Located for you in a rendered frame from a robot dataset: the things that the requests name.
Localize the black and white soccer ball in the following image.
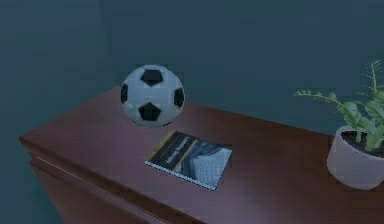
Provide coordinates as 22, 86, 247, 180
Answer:
120, 64, 186, 128

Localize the black and grey book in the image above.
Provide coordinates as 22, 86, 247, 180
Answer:
144, 129, 233, 191

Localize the green plant in white pot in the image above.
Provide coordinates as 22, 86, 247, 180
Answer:
293, 59, 384, 191

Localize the dark red wooden dresser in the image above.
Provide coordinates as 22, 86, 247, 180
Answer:
18, 85, 384, 224

